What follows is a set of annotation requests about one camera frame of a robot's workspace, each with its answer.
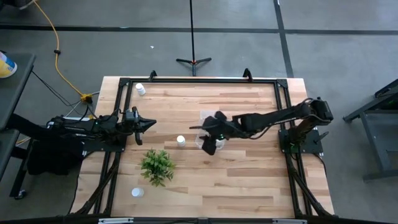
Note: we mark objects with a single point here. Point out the grey metal stand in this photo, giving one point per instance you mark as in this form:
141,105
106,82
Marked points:
370,137

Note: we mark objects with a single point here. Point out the clear plastic basket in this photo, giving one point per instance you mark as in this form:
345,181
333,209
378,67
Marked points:
201,115

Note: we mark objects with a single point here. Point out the silver metal bracket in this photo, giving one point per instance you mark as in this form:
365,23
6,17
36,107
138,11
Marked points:
115,221
289,221

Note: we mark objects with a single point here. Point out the black bag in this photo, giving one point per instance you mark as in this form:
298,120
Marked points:
53,158

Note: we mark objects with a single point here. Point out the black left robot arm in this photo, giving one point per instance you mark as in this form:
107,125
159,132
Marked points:
77,125

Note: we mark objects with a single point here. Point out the black aluminium table frame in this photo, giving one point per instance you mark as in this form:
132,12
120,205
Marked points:
202,80

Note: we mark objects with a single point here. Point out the black side table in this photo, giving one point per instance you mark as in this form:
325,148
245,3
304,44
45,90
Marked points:
18,81

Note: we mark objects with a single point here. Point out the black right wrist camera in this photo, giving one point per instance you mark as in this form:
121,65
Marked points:
220,116

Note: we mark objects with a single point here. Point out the black tripod stand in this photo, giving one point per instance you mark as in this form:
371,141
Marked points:
192,31

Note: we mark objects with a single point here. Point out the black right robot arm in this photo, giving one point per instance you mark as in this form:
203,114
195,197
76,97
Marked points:
273,118

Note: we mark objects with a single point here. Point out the white power strip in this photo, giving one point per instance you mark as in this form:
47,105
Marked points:
73,118

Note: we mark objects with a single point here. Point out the yellow blue white canister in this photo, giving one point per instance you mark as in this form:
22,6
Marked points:
6,68

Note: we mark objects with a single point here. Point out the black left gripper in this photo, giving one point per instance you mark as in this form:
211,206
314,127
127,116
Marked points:
138,137

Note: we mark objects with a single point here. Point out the green plant in white pot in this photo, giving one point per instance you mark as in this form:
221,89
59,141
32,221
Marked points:
157,166

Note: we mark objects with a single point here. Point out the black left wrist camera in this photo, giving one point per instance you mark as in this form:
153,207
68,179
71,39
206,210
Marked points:
131,116

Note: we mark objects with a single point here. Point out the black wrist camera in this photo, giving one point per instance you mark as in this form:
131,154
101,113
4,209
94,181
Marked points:
220,116
131,116

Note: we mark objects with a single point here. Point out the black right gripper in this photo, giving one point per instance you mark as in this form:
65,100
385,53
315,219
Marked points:
219,128

